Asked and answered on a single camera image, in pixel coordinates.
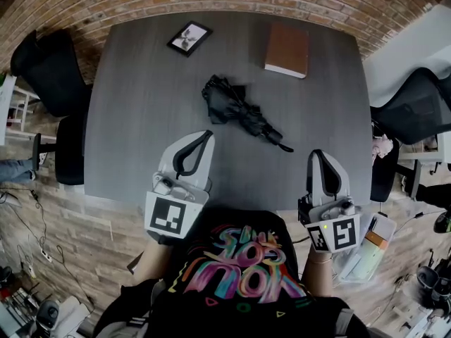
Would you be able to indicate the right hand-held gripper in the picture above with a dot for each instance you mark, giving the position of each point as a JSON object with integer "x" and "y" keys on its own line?
{"x": 341, "y": 234}

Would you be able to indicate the green plant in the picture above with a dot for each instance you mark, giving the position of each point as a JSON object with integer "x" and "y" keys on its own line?
{"x": 2, "y": 79}

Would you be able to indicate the brown book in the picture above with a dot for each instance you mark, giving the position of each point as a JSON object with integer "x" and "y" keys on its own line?
{"x": 287, "y": 48}

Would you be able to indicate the dark grey table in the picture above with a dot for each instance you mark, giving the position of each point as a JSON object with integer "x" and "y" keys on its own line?
{"x": 141, "y": 100}

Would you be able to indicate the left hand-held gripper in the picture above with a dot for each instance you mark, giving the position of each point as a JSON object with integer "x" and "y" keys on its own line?
{"x": 165, "y": 215}

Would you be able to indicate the black green shoe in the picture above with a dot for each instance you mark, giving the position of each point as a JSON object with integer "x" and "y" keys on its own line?
{"x": 443, "y": 224}

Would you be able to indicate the person's right forearm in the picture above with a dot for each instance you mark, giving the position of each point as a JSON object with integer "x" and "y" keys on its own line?
{"x": 319, "y": 276}

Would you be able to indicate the white power strip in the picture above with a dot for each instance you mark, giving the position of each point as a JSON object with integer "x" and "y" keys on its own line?
{"x": 47, "y": 255}
{"x": 31, "y": 271}

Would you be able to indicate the grey mesh office chair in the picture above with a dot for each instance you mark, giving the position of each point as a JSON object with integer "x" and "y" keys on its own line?
{"x": 415, "y": 111}

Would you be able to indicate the person's left forearm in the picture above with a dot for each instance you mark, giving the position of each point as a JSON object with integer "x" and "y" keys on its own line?
{"x": 151, "y": 259}

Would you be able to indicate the person's black printed t-shirt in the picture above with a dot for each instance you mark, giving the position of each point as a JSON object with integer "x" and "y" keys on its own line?
{"x": 246, "y": 224}

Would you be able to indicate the white desk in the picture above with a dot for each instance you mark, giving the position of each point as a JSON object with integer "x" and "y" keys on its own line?
{"x": 405, "y": 48}

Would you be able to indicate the orange box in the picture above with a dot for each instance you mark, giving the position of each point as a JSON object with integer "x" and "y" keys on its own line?
{"x": 375, "y": 239}

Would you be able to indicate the white shelf unit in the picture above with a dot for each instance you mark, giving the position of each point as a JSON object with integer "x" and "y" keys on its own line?
{"x": 7, "y": 118}

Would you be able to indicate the black folding umbrella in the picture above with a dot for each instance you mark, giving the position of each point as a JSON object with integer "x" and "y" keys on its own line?
{"x": 229, "y": 104}

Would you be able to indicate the white bag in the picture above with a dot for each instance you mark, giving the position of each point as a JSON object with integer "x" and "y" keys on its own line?
{"x": 74, "y": 312}

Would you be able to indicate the black office chair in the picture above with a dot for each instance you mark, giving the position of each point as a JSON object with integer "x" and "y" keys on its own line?
{"x": 49, "y": 69}

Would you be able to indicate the clear plastic storage box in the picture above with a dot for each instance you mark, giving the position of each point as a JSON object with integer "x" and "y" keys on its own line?
{"x": 385, "y": 227}

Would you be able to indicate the pink plush toy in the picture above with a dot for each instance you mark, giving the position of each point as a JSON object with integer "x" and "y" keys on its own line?
{"x": 382, "y": 146}

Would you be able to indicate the black picture frame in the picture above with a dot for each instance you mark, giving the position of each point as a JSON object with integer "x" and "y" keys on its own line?
{"x": 190, "y": 38}

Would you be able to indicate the pale green box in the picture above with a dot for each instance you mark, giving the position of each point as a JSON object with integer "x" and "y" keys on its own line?
{"x": 366, "y": 259}

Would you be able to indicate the grey round device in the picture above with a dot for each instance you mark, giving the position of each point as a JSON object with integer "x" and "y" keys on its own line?
{"x": 47, "y": 313}

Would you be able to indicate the thin wooden stick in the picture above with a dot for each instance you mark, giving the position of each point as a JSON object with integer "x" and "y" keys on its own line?
{"x": 110, "y": 231}

